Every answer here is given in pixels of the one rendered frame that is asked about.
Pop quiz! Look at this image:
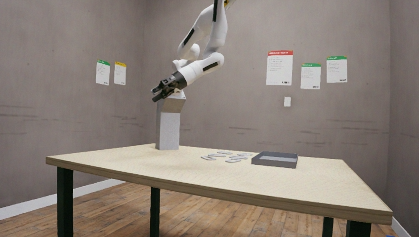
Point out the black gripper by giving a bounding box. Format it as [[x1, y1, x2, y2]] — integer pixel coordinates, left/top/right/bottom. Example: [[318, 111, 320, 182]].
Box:
[[151, 71, 187, 103]]

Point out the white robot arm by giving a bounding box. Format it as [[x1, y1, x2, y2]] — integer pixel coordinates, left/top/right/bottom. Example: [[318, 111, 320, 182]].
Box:
[[172, 0, 236, 86]]

